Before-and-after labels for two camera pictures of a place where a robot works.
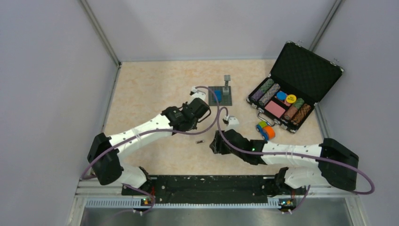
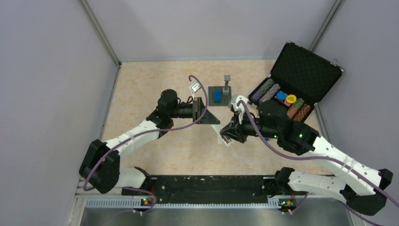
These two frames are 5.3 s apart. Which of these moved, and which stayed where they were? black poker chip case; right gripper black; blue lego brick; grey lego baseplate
Moved: right gripper black
Stayed: black poker chip case; grey lego baseplate; blue lego brick
